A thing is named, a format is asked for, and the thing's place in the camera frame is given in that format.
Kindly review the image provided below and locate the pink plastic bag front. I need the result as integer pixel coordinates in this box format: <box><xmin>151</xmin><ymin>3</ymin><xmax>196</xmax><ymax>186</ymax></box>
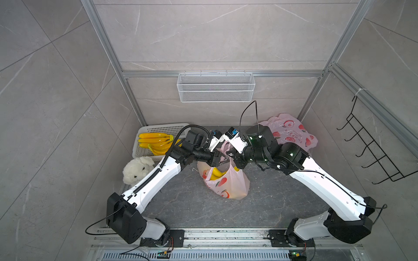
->
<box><xmin>197</xmin><ymin>142</ymin><xmax>250</xmax><ymax>200</ymax></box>

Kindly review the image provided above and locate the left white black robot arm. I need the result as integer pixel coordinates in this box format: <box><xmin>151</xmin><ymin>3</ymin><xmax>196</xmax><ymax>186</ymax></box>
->
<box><xmin>104</xmin><ymin>125</ymin><xmax>225</xmax><ymax>245</ymax></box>

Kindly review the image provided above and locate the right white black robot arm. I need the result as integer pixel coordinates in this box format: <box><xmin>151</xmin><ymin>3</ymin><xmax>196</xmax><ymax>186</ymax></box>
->
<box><xmin>226</xmin><ymin>124</ymin><xmax>387</xmax><ymax>245</ymax></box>

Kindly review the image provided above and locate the pink strawberry plastic bag rear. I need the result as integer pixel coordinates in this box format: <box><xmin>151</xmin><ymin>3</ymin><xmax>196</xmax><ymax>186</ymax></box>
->
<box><xmin>260</xmin><ymin>113</ymin><xmax>318</xmax><ymax>152</ymax></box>

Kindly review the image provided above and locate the orange yellow banana bunch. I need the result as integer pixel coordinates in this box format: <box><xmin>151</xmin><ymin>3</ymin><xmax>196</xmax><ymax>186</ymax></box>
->
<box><xmin>138</xmin><ymin>133</ymin><xmax>180</xmax><ymax>156</ymax></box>

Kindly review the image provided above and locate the white plastic basket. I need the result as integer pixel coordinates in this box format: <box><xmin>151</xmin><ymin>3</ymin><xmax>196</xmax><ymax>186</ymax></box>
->
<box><xmin>132</xmin><ymin>123</ymin><xmax>188</xmax><ymax>162</ymax></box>

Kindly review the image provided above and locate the white plush toy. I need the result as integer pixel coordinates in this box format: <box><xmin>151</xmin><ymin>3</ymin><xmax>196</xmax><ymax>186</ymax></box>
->
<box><xmin>123</xmin><ymin>157</ymin><xmax>154</xmax><ymax>186</ymax></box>

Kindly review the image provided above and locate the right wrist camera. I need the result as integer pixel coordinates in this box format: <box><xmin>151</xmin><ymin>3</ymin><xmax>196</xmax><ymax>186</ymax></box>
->
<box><xmin>223</xmin><ymin>127</ymin><xmax>248</xmax><ymax>153</ymax></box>

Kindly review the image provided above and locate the white wire mesh shelf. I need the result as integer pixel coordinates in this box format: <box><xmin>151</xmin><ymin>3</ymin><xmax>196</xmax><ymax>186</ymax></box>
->
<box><xmin>177</xmin><ymin>72</ymin><xmax>255</xmax><ymax>103</ymax></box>

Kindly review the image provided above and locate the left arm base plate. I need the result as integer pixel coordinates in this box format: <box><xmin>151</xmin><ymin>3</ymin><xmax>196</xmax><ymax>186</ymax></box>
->
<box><xmin>140</xmin><ymin>229</ymin><xmax>185</xmax><ymax>248</ymax></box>

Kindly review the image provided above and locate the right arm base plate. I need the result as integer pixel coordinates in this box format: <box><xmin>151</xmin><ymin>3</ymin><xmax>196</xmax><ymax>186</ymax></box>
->
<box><xmin>267</xmin><ymin>229</ymin><xmax>315</xmax><ymax>248</ymax></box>

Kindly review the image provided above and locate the black wire hook rack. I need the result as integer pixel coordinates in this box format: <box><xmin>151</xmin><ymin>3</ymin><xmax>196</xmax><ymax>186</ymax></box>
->
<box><xmin>337</xmin><ymin>96</ymin><xmax>418</xmax><ymax>185</ymax></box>

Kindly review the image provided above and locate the aluminium mounting rail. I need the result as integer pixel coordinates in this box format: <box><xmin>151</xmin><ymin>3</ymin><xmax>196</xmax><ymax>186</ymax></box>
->
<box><xmin>84</xmin><ymin>228</ymin><xmax>369</xmax><ymax>261</ymax></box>

